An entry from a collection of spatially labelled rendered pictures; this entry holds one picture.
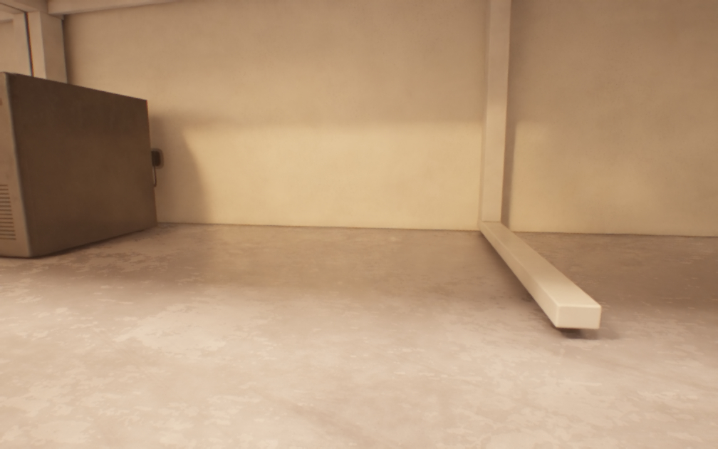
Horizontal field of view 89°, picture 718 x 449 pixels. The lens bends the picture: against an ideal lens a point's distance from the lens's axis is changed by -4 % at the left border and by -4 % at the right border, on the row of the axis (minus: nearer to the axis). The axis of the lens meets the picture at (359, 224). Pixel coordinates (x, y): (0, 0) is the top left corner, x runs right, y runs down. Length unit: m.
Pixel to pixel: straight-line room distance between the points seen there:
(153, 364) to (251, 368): 0.11
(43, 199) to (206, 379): 0.75
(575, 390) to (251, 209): 1.09
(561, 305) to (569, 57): 0.88
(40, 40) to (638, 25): 1.79
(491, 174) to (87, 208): 1.05
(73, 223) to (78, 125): 0.24
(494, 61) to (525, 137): 0.24
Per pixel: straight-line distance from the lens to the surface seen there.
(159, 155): 1.47
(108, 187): 1.22
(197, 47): 1.42
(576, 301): 0.53
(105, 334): 0.58
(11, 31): 1.94
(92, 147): 1.19
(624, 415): 0.41
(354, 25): 1.25
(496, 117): 1.08
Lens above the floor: 0.21
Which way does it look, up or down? 10 degrees down
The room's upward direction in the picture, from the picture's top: straight up
